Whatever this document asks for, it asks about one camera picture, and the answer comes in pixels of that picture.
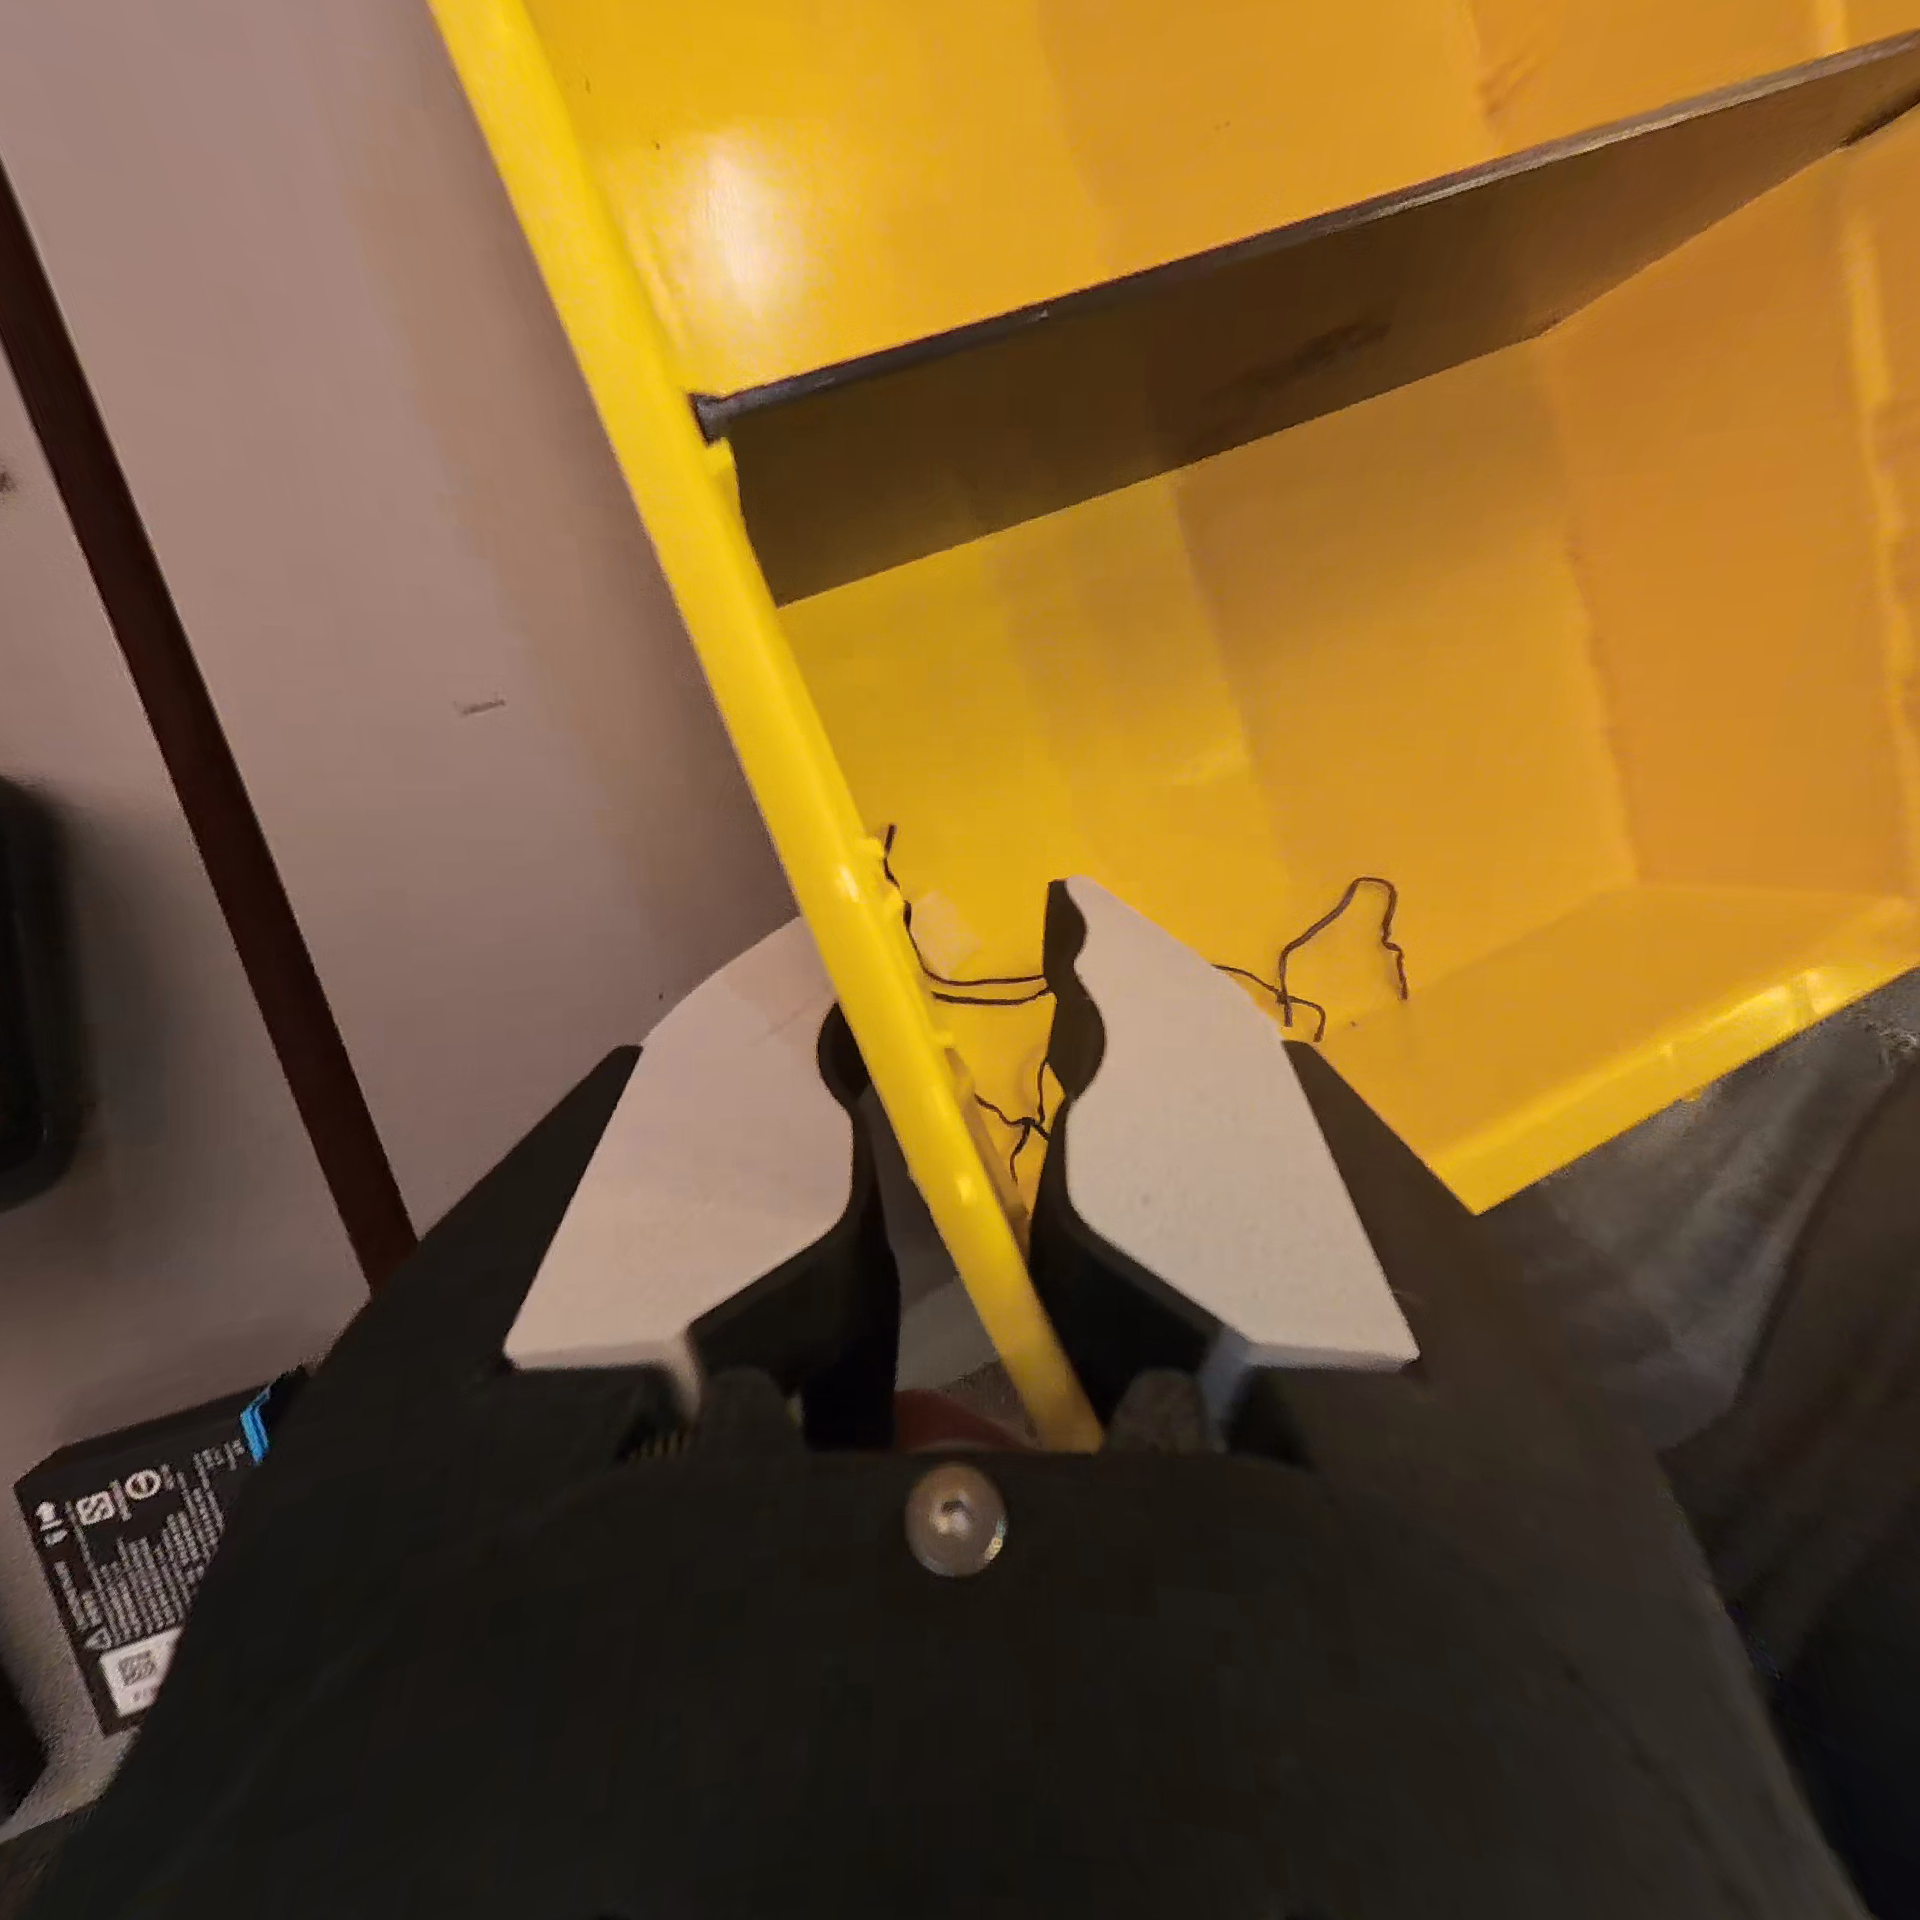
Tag loose black threads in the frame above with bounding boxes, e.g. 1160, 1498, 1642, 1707
878, 824, 1412, 1187

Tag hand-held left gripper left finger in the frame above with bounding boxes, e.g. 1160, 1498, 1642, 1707
503, 914, 902, 1451

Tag black camera battery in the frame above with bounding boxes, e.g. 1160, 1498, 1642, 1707
15, 1376, 309, 1738

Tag person's legs blue jeans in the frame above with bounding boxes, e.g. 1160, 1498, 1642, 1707
1476, 990, 1920, 1518

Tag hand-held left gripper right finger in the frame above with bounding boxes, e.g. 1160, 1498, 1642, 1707
1025, 879, 1422, 1426

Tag black bin divider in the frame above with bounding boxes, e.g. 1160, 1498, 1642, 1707
692, 31, 1920, 608

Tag yellow plastic bin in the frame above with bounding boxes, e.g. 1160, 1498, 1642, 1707
423, 0, 1920, 1456

